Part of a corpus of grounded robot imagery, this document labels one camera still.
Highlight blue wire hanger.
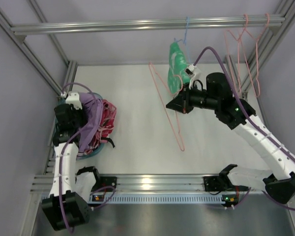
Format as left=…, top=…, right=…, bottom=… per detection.
left=174, top=16, right=191, bottom=64

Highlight aluminium hanging rail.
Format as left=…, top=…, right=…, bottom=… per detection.
left=10, top=14, right=286, bottom=35

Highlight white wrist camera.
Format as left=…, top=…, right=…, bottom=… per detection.
left=185, top=64, right=201, bottom=89
left=60, top=91, right=83, bottom=110

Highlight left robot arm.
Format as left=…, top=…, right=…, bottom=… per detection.
left=41, top=104, right=99, bottom=233

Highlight left aluminium frame post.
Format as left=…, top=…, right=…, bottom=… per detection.
left=0, top=8, right=78, bottom=95

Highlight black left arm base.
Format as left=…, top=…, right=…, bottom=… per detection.
left=91, top=169, right=118, bottom=192

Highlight perforated grey cable tray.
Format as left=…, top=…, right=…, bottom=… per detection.
left=88, top=193, right=238, bottom=205

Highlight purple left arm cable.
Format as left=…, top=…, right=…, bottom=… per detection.
left=59, top=82, right=116, bottom=234

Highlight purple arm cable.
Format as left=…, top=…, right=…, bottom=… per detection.
left=59, top=82, right=116, bottom=234
left=193, top=47, right=295, bottom=212

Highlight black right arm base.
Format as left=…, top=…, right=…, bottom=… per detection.
left=203, top=164, right=237, bottom=192

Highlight pink wire hanger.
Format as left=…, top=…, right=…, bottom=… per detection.
left=148, top=61, right=185, bottom=152

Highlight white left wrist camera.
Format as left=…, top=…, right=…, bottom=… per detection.
left=60, top=91, right=83, bottom=110

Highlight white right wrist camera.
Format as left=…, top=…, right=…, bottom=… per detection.
left=185, top=64, right=201, bottom=89

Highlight right aluminium frame post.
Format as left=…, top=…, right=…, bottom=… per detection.
left=222, top=0, right=295, bottom=146

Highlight purple trousers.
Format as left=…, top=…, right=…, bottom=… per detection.
left=78, top=92, right=104, bottom=156

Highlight green tie-dye trousers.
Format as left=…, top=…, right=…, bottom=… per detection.
left=167, top=42, right=190, bottom=94

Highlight pink camouflage trousers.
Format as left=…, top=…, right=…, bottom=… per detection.
left=93, top=99, right=117, bottom=150

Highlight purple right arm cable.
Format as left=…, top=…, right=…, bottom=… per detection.
left=193, top=47, right=295, bottom=212

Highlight aluminium front rail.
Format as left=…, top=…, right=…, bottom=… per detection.
left=30, top=172, right=216, bottom=194

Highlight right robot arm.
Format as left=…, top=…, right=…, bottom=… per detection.
left=166, top=72, right=295, bottom=204

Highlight aluminium frame post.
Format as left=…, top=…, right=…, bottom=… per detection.
left=0, top=8, right=78, bottom=95
left=222, top=0, right=295, bottom=146

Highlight teal plastic laundry basket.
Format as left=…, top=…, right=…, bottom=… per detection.
left=54, top=91, right=105, bottom=160

